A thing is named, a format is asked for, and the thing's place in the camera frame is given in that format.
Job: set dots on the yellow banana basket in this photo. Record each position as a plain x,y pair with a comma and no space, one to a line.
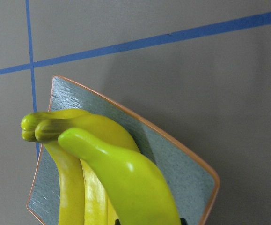
135,185

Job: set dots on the grey square plate orange rim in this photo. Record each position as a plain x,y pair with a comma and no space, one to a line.
193,183

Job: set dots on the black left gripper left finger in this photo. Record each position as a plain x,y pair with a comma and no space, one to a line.
117,222

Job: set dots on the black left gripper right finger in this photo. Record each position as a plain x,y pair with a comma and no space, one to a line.
183,221

